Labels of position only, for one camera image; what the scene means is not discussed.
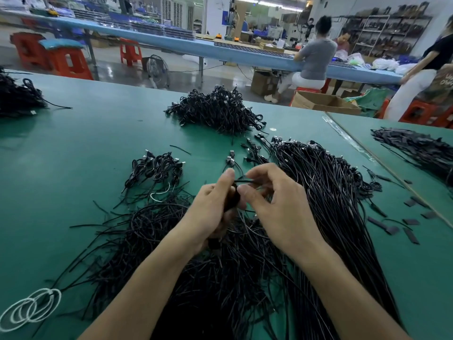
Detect person's right hand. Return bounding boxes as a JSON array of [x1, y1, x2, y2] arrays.
[[237, 163, 327, 263]]

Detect person's left hand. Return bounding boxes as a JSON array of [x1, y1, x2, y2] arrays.
[[173, 168, 238, 245]]

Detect single black cable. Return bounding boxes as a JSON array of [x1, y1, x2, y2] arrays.
[[122, 168, 140, 199], [173, 161, 187, 194], [149, 153, 164, 183], [165, 156, 178, 185], [141, 152, 156, 185], [157, 155, 171, 183], [132, 158, 148, 190], [205, 177, 257, 252]]

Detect bundle of long black cables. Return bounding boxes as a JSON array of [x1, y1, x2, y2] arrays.
[[241, 134, 404, 340]]

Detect pile of black cables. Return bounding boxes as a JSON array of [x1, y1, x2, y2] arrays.
[[42, 148, 305, 340]]

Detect heap of black cables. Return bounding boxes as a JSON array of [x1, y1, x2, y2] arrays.
[[164, 85, 266, 135], [0, 67, 72, 118]]

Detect spread of straight black cables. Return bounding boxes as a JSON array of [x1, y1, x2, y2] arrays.
[[371, 127, 453, 185]]

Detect person's left forearm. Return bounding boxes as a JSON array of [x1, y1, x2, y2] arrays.
[[79, 233, 202, 340]]

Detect person's right forearm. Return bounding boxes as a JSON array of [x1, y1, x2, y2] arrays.
[[301, 244, 411, 340]]

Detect open cardboard box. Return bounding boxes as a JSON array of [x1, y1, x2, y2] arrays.
[[291, 91, 362, 115]]

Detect small cardboard box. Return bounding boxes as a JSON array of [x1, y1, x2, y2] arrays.
[[251, 69, 280, 96]]

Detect scattered dark tie pieces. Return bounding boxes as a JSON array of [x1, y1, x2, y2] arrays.
[[364, 166, 438, 245]]

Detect green bag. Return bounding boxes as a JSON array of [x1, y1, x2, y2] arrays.
[[347, 88, 392, 118]]

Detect grey floor fan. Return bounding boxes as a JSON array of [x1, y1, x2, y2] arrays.
[[142, 55, 169, 89]]

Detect long blue workbench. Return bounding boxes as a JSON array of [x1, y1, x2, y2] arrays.
[[7, 12, 403, 85]]

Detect red plastic stool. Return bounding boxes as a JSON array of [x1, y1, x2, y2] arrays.
[[10, 32, 49, 68], [400, 100, 453, 128], [119, 37, 143, 67]]

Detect pile of white bags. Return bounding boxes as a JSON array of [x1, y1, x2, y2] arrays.
[[347, 53, 415, 74]]

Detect white pillar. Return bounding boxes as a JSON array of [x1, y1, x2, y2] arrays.
[[204, 0, 232, 36]]

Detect red stool with blue seat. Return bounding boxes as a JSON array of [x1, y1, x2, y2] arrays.
[[39, 39, 94, 81]]

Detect metal storage shelf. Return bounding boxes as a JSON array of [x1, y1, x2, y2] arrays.
[[343, 2, 433, 57]]

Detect bunch of white wire rings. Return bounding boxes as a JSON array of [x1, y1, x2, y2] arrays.
[[0, 287, 62, 333]]

